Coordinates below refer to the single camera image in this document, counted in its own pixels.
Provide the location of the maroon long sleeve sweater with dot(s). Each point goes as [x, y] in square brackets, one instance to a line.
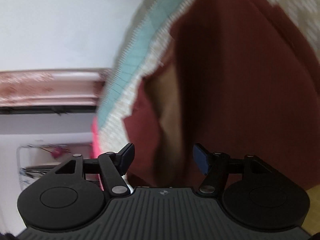
[238, 77]

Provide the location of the patterned bed sheet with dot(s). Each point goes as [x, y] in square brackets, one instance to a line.
[146, 45]

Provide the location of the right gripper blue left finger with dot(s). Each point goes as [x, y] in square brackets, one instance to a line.
[113, 166]

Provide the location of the pink lace curtain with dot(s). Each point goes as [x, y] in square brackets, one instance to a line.
[53, 87]

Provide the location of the dark window frame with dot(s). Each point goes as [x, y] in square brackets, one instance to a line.
[47, 110]

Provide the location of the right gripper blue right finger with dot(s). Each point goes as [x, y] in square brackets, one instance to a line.
[215, 168]

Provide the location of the pink mattress cover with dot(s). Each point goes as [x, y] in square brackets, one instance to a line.
[96, 151]

